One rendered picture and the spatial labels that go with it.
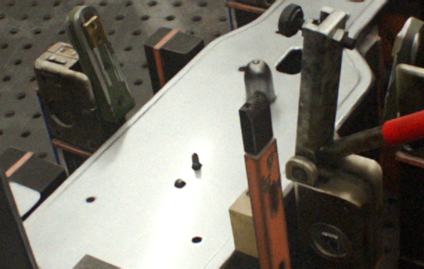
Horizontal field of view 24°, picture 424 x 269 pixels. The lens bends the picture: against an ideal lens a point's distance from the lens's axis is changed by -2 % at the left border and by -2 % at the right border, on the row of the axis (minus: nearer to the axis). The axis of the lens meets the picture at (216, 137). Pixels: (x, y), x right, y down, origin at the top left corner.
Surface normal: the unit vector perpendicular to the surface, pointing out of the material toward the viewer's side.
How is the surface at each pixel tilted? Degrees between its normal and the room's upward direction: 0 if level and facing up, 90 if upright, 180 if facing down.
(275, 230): 90
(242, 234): 90
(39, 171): 0
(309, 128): 90
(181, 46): 0
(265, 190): 90
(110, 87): 78
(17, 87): 0
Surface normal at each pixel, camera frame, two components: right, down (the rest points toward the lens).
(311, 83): -0.55, 0.58
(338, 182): -0.13, -0.78
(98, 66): 0.78, 0.09
